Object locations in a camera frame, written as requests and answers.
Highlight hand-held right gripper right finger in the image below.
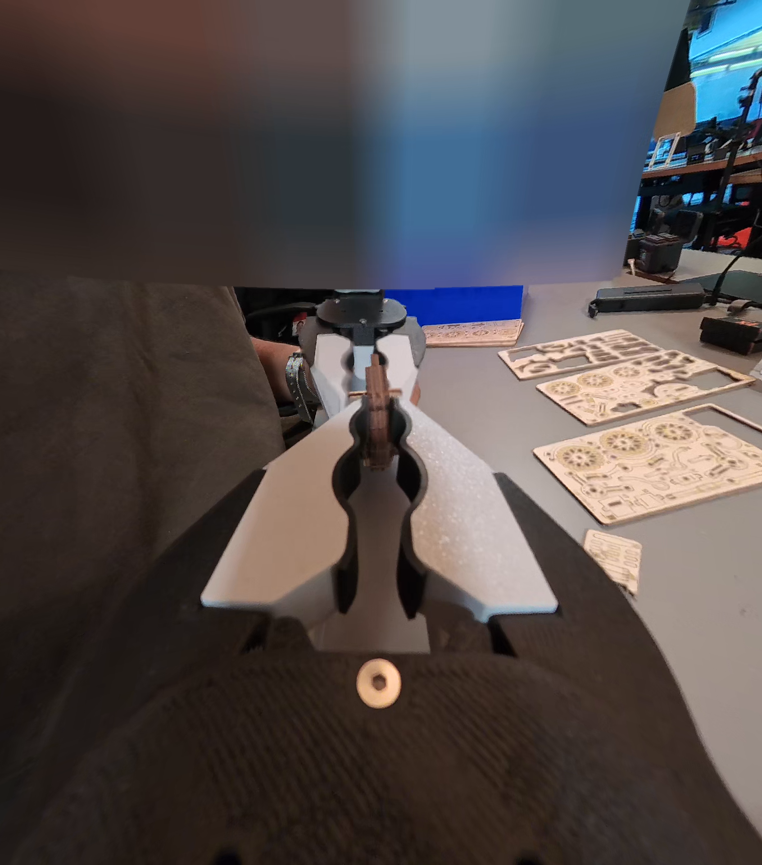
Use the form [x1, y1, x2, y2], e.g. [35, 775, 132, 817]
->
[395, 402, 559, 624]

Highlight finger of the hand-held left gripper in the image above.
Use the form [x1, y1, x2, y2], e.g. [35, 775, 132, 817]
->
[374, 334, 422, 408]
[313, 334, 356, 421]

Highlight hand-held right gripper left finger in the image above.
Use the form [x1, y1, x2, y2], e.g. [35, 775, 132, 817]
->
[200, 399, 365, 617]

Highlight partly built wooden model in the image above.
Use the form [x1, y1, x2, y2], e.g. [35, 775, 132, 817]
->
[350, 355, 399, 470]

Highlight striped small wooden piece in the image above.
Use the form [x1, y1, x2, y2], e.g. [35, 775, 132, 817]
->
[582, 528, 644, 597]

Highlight wooden puzzle sheet rectangular window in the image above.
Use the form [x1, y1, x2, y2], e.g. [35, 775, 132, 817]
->
[533, 403, 762, 527]

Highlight wooden puzzle sheet many cutouts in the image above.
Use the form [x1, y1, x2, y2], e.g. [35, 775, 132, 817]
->
[497, 329, 757, 428]

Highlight person's left forearm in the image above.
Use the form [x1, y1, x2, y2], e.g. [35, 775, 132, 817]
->
[249, 337, 301, 387]

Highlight grey desk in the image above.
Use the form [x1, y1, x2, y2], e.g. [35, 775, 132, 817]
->
[415, 246, 762, 865]

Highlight silver mesh wristwatch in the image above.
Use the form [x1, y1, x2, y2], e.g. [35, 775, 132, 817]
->
[285, 351, 321, 427]

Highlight spare wooden sheet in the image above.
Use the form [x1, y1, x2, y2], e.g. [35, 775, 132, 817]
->
[422, 319, 525, 349]

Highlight blue plastic bin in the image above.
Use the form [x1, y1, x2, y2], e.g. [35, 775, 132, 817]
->
[408, 285, 525, 325]

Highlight black power adapter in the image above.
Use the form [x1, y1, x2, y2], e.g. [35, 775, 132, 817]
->
[587, 282, 706, 317]

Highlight black battery charger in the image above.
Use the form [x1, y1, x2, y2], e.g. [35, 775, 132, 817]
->
[626, 230, 682, 281]

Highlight small black box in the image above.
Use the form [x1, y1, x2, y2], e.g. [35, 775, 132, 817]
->
[700, 314, 762, 355]

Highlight black tablet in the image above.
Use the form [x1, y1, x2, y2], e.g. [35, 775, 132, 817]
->
[681, 270, 762, 317]

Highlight tan rounded board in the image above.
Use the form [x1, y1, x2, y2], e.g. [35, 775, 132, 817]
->
[654, 84, 696, 139]

